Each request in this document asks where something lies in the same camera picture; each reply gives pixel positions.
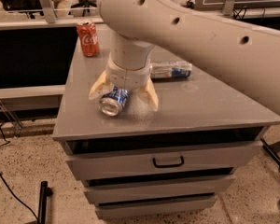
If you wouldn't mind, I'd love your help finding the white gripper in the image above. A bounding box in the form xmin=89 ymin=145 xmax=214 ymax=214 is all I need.
xmin=89 ymin=56 xmax=159 ymax=112

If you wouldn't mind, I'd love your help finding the blue pepsi can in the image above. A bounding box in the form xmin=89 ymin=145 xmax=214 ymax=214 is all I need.
xmin=99 ymin=87 xmax=129 ymax=117

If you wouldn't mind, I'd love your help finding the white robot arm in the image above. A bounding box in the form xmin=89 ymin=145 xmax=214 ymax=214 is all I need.
xmin=89 ymin=0 xmax=280 ymax=115

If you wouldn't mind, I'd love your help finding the silver blue crushed can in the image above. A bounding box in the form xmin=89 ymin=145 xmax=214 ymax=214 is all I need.
xmin=150 ymin=61 xmax=192 ymax=79

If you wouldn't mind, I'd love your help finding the red coca-cola can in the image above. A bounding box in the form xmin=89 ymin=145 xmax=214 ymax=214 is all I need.
xmin=77 ymin=21 xmax=100 ymax=57

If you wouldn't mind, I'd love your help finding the grey drawer cabinet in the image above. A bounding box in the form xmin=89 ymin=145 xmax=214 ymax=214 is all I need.
xmin=53 ymin=24 xmax=280 ymax=219

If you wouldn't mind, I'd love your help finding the black office chair left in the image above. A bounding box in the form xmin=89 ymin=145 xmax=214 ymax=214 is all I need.
xmin=0 ymin=0 xmax=43 ymax=19

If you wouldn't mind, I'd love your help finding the black stand leg right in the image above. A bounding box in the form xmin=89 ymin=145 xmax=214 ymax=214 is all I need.
xmin=261 ymin=138 xmax=280 ymax=173

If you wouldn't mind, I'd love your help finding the black drawer handle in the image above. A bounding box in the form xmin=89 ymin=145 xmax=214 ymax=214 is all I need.
xmin=152 ymin=156 xmax=185 ymax=169

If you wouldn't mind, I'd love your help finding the black floor stand post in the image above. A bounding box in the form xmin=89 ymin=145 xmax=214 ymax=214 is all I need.
xmin=37 ymin=181 xmax=53 ymax=224

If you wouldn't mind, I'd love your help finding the black floor cable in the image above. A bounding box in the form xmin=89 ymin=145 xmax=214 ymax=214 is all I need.
xmin=0 ymin=103 xmax=39 ymax=219

